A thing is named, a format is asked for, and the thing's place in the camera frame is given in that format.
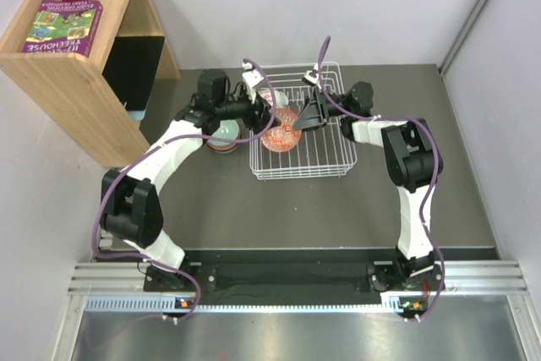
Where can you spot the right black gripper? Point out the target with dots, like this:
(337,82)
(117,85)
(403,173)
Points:
(312,115)

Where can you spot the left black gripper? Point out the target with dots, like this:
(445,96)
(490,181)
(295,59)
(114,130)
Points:
(259,123)

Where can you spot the red patterned white bowl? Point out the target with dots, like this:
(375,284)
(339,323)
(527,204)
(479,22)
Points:
(272,97)

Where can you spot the orange red patterned bowl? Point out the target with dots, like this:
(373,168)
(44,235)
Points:
(284,137)

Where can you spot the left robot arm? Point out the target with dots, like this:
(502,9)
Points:
(130,199)

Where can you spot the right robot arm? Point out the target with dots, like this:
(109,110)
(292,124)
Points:
(413,164)

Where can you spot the dark bottom bowls stack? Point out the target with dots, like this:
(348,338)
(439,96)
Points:
(222,146)

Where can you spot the pale green bowl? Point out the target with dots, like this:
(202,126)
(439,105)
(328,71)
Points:
(229,129)

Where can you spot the wooden shelf unit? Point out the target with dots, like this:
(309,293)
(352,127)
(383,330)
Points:
(71,89)

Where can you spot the purple treehouse book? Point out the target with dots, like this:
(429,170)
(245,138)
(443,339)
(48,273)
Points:
(64,26)

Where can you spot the white wire dish rack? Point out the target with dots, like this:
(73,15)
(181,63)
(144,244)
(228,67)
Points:
(320,153)

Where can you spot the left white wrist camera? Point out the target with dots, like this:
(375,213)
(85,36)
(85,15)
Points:
(253,79)

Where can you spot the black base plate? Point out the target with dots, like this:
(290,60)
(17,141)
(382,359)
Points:
(284,277)

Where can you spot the aluminium rail frame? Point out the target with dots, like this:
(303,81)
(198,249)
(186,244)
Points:
(107,287)

